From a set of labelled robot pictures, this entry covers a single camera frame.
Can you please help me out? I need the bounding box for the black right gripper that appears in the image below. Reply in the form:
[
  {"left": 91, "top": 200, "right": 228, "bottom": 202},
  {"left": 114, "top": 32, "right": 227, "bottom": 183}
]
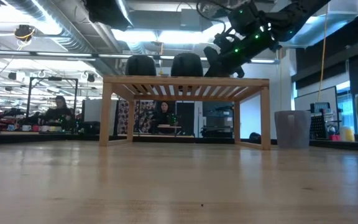
[{"left": 213, "top": 28, "right": 281, "bottom": 78}]

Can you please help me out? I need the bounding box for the all black mug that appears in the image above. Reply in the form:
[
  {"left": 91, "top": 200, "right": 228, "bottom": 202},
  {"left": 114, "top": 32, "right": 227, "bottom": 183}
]
[{"left": 203, "top": 45, "right": 228, "bottom": 78}]

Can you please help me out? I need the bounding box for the black mug orange inside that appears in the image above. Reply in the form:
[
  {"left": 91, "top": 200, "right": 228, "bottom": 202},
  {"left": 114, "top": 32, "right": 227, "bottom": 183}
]
[{"left": 170, "top": 52, "right": 204, "bottom": 77}]

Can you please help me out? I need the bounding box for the black mug red inside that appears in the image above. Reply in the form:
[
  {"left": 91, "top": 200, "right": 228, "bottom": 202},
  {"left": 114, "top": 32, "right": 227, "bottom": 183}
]
[{"left": 125, "top": 55, "right": 157, "bottom": 77}]

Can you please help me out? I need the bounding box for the grey mug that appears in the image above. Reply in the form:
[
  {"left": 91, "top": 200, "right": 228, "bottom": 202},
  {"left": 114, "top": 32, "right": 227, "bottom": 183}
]
[{"left": 274, "top": 110, "right": 312, "bottom": 149}]

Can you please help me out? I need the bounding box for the grey equipment shelf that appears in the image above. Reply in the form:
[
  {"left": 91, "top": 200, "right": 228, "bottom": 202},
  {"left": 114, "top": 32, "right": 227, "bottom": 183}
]
[{"left": 202, "top": 105, "right": 234, "bottom": 138}]

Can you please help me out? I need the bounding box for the wooden slatted rack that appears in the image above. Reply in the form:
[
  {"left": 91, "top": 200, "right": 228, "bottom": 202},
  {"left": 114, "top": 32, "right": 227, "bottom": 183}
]
[{"left": 99, "top": 74, "right": 272, "bottom": 151}]

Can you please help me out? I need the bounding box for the long ceiling light tube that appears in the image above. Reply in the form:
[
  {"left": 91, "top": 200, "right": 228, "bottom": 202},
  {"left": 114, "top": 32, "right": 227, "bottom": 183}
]
[{"left": 0, "top": 49, "right": 281, "bottom": 65}]

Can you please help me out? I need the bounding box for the person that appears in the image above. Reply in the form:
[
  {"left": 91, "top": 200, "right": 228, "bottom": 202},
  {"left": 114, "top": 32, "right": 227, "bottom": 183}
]
[
  {"left": 149, "top": 101, "right": 180, "bottom": 134},
  {"left": 44, "top": 95, "right": 74, "bottom": 131}
]

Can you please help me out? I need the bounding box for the black pegboard rack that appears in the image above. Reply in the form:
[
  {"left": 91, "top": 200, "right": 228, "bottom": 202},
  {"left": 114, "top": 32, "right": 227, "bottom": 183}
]
[{"left": 309, "top": 101, "right": 344, "bottom": 141}]

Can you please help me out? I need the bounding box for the white partition panel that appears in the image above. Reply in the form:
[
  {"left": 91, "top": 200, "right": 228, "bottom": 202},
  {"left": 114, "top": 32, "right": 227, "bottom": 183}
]
[{"left": 84, "top": 98, "right": 119, "bottom": 136}]

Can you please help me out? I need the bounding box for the patterned partition panel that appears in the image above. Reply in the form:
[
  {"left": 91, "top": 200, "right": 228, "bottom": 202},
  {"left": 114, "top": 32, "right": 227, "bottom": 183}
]
[{"left": 116, "top": 100, "right": 157, "bottom": 134}]

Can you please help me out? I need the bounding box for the yellow container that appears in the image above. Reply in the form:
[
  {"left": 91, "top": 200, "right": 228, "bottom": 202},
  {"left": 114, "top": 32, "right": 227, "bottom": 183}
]
[{"left": 340, "top": 126, "right": 356, "bottom": 142}]

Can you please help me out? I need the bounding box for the black metal frame stand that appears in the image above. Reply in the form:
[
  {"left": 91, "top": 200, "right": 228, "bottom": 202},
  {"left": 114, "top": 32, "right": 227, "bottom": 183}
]
[{"left": 25, "top": 76, "right": 79, "bottom": 122}]

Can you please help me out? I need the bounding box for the silver ventilation duct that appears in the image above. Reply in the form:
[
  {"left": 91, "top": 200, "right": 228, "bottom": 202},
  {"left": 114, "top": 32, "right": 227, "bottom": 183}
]
[{"left": 278, "top": 0, "right": 358, "bottom": 49}]

